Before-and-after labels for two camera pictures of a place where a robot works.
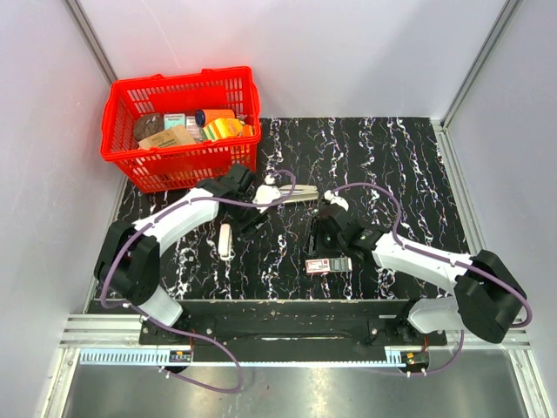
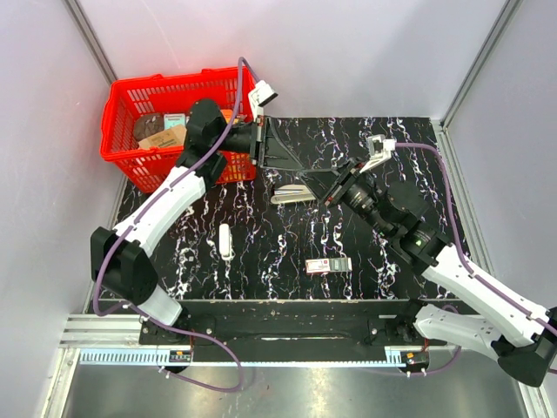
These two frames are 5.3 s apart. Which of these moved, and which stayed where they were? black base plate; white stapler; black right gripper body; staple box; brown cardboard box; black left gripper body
Moved: black right gripper body; black left gripper body
Stayed: staple box; white stapler; brown cardboard box; black base plate
